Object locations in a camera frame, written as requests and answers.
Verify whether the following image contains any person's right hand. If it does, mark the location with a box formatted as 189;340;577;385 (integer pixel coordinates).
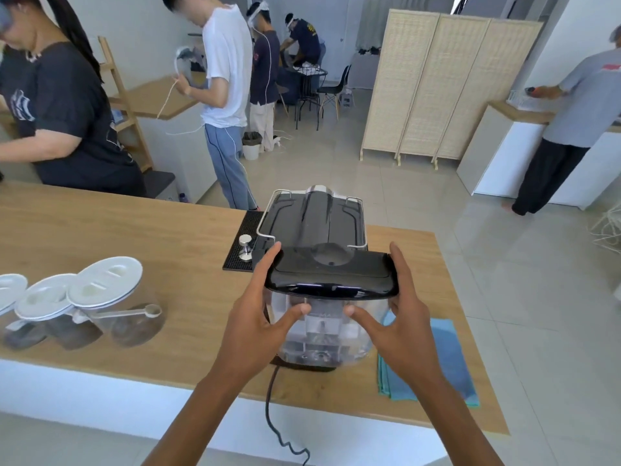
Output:
343;242;444;389

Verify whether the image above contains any person's left hand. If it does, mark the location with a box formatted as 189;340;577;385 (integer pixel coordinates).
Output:
213;242;312;385

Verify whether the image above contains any clear water tank black lid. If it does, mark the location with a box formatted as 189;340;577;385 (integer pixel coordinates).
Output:
264;242;399;369

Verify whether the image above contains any person's left forearm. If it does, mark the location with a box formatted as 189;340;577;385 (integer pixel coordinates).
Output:
143;366;253;466

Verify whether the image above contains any person's right forearm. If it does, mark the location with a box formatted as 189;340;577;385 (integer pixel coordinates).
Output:
412;371;505;466

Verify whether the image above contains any black rubber tamping mat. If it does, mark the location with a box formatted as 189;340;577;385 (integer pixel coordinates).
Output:
223;211;265;273

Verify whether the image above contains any black coffee machine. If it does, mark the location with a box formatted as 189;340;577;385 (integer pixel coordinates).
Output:
252;185;369;267

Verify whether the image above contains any blue cloth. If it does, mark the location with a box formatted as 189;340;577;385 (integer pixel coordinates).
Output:
377;310;481;409

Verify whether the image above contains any white measuring scoop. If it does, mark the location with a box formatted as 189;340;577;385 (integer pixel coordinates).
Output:
73;304;163;323

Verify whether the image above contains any white trash bin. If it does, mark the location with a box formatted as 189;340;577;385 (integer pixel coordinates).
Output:
242;132;263;161

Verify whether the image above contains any glass jar white lid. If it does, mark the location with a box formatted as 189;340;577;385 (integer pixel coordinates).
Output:
0;274;47;350
67;257;167;348
15;274;103;351

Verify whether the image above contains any black stool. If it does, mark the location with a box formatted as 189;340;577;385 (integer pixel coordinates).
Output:
144;171;178;199

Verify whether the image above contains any long white counter wood top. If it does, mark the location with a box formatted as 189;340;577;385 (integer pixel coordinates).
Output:
456;101;621;211

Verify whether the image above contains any black chair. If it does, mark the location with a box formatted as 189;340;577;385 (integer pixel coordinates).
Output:
318;65;352;122

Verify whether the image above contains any round black table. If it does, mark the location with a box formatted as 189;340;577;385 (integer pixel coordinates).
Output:
286;67;328;131

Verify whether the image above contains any woven folding screen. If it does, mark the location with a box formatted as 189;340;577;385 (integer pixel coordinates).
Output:
360;8;544;170

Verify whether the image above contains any wooden ladder shelf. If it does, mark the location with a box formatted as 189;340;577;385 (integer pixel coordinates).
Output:
97;36;153;172

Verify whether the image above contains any black power cord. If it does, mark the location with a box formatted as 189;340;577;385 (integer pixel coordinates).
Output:
264;364;311;466

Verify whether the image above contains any white cable bundle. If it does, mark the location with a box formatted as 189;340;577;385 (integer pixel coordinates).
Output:
589;204;621;255

